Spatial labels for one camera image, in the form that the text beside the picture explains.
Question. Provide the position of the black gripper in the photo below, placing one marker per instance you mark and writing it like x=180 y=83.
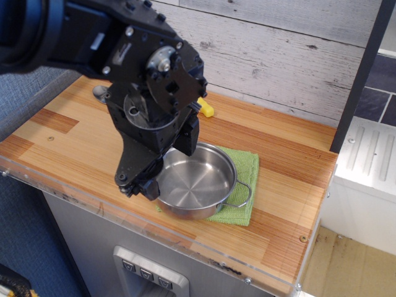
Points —
x=148 y=133

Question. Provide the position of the blue handled metal spoon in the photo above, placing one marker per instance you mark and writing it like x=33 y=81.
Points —
x=101 y=93

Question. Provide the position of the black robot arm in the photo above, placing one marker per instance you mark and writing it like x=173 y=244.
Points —
x=156 y=76

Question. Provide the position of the stainless steel pot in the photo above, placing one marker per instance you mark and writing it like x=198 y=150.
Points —
x=199 y=186

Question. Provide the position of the yellow plastic corn piece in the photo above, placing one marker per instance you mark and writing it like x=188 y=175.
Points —
x=205 y=108

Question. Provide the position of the green microfiber cloth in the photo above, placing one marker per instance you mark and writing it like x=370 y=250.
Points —
x=247 y=165

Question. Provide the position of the silver toy fridge cabinet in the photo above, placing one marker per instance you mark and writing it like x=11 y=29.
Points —
x=116 y=258

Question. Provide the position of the clear acrylic table guard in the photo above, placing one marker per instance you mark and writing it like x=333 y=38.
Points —
x=285 y=212

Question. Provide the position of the yellow black object corner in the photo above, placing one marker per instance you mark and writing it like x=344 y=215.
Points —
x=14 y=287

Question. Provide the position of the white toy sink unit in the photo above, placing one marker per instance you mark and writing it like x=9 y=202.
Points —
x=360 y=202

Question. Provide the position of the black vertical post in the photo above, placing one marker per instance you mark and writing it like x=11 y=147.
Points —
x=377 y=33

